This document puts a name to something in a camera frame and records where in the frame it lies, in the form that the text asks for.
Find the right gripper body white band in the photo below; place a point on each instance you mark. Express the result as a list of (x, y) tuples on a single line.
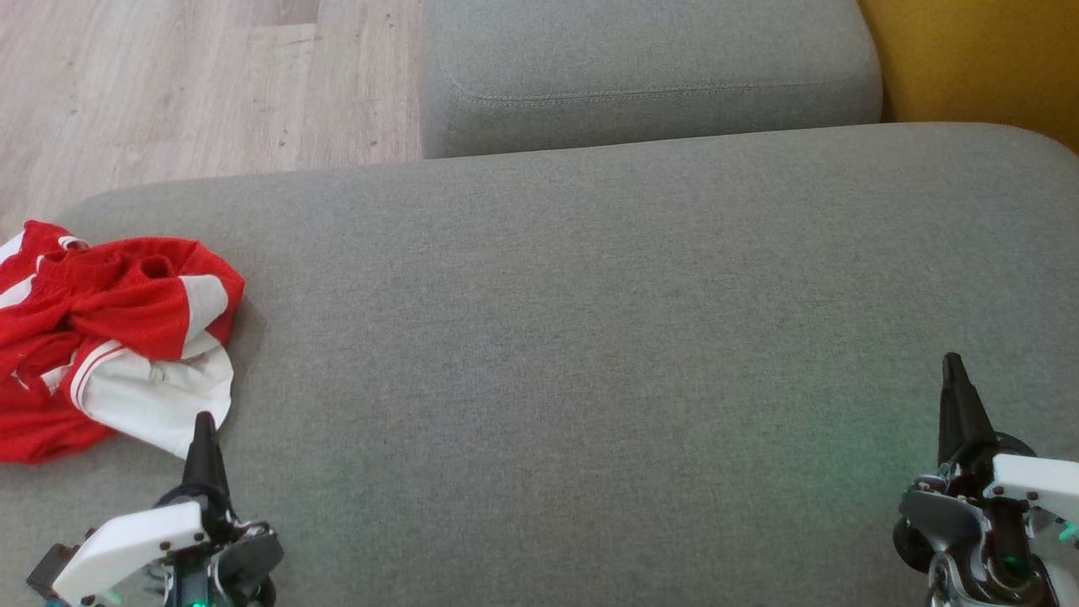
[(1028, 480)]

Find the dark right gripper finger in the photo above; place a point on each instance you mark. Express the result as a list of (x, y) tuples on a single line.
[(976, 430), (951, 421)]

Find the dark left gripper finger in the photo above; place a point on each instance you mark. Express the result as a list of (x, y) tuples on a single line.
[(195, 464), (216, 468)]

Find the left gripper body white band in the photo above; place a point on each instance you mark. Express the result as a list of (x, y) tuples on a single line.
[(143, 539)]

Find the red shorts with white stripes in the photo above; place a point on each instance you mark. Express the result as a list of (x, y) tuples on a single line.
[(118, 295)]

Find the grey fabric sofa seat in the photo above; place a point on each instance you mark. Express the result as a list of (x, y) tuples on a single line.
[(590, 337)]

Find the grey fabric sofa cushion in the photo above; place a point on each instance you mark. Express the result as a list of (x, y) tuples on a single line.
[(649, 59)]

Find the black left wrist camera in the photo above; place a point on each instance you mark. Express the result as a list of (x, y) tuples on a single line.
[(50, 569)]

